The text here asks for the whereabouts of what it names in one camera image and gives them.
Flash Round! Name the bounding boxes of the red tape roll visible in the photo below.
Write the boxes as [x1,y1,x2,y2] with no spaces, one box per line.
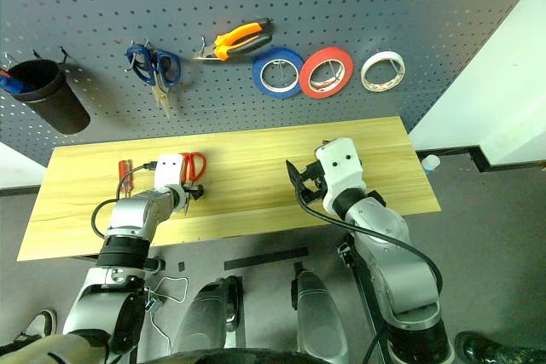
[299,45,355,100]

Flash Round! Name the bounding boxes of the white plastic bottle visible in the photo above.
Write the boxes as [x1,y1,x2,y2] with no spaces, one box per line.
[421,153,442,175]

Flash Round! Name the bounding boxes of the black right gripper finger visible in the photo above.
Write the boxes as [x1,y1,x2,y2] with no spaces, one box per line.
[285,159,305,189]
[297,186,320,207]

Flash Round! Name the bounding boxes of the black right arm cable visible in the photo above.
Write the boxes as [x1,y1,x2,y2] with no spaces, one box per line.
[295,188,444,298]

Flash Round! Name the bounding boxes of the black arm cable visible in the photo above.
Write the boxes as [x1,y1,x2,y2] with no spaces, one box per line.
[295,188,444,298]
[90,161,158,240]

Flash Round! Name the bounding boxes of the black floor tape strip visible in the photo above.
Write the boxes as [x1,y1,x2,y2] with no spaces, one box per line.
[223,246,310,272]

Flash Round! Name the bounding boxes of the white and black sneaker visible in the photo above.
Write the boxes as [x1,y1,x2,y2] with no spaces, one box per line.
[23,309,59,340]

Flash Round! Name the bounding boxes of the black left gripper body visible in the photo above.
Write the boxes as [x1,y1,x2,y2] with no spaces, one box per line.
[182,183,205,204]

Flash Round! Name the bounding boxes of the thin white wire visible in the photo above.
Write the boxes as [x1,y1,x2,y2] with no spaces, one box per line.
[143,275,190,344]

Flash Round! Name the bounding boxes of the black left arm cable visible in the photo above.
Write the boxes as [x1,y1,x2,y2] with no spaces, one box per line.
[90,161,158,240]

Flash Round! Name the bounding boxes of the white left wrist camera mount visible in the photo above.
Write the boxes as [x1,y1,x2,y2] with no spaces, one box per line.
[153,153,188,192]

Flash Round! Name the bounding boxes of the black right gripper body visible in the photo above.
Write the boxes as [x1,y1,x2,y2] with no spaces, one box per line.
[299,159,330,206]

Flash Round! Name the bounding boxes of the black baseboard strip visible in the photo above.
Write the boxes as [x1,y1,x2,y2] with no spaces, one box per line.
[415,146,546,174]

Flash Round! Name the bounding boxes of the black cylindrical holder cup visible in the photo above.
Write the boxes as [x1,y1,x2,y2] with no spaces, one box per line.
[7,59,92,136]

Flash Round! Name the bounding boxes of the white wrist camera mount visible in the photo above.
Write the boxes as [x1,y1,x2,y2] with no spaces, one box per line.
[153,153,188,192]
[314,136,368,215]

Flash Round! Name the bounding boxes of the red handled scissors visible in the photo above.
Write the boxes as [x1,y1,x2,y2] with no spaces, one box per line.
[180,151,208,183]

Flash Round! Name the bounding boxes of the grey pegboard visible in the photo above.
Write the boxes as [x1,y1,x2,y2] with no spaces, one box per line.
[0,0,546,168]

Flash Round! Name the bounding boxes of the blue tape roll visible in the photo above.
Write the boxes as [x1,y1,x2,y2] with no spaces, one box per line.
[251,46,306,100]

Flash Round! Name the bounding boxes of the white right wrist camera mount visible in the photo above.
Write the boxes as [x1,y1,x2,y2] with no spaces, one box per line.
[314,136,368,215]

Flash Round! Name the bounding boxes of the orange and black pliers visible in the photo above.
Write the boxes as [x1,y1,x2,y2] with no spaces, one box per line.
[191,17,275,65]

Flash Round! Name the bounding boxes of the white tape roll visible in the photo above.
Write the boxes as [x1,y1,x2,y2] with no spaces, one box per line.
[360,50,407,94]

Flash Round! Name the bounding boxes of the black shoe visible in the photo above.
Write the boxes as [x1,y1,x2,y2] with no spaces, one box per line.
[453,331,546,364]

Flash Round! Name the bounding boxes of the dark rounded silver robot leg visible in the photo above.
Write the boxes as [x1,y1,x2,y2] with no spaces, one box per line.
[173,275,245,357]
[291,269,350,355]

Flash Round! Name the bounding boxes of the red handled screwdriver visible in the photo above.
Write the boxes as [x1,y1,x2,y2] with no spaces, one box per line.
[117,159,134,200]

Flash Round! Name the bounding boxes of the blue handled scissors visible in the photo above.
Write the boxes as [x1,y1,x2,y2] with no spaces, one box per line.
[125,41,183,120]

